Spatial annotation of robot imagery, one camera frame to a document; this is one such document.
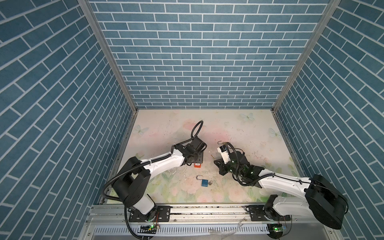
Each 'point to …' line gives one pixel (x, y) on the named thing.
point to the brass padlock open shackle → (219, 144)
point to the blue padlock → (204, 182)
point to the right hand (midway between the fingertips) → (213, 160)
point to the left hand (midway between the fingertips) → (199, 157)
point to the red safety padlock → (197, 165)
